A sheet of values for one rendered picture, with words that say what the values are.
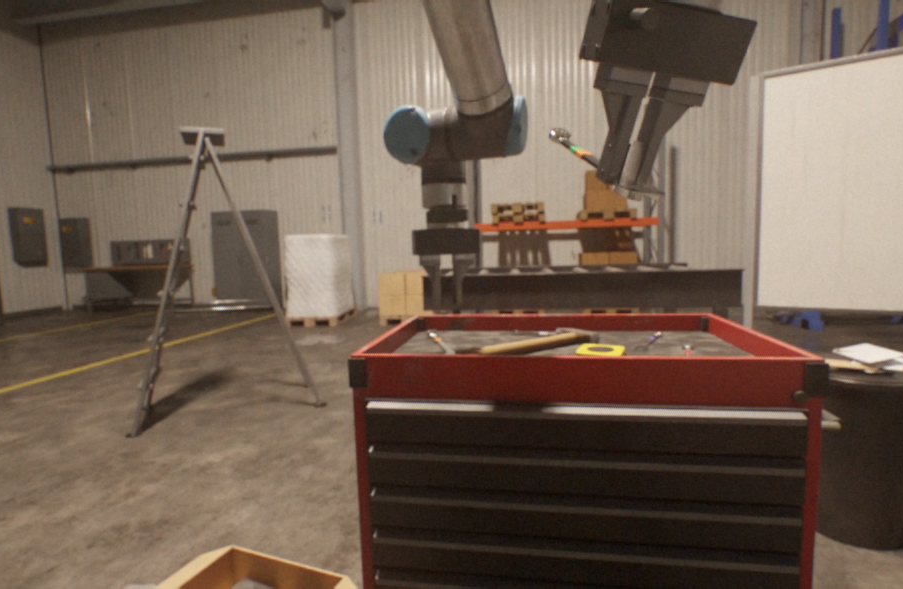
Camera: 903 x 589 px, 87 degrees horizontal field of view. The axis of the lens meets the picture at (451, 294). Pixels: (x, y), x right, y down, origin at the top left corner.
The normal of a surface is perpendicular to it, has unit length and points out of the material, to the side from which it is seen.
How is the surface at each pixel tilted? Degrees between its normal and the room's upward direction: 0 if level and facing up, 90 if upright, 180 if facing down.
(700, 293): 90
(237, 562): 90
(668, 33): 113
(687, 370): 90
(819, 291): 90
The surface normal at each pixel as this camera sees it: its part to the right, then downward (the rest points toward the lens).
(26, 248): 0.99, -0.01
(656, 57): 0.12, 0.48
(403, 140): -0.44, 0.11
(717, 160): -0.17, 0.11
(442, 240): 0.22, 0.10
